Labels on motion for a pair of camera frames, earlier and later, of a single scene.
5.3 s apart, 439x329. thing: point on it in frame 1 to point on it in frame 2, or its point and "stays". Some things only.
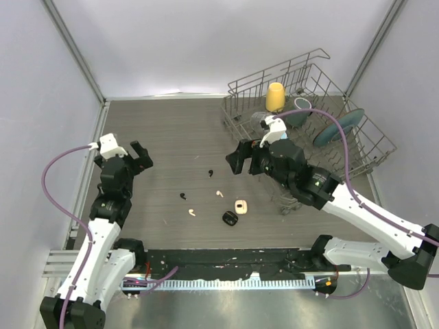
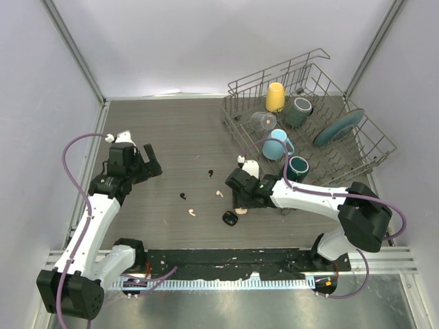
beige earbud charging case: x=241 y=206 stays
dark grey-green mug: x=298 y=120 stays
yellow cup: x=275 y=97 stays
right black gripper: x=244 y=151 to x=239 y=202
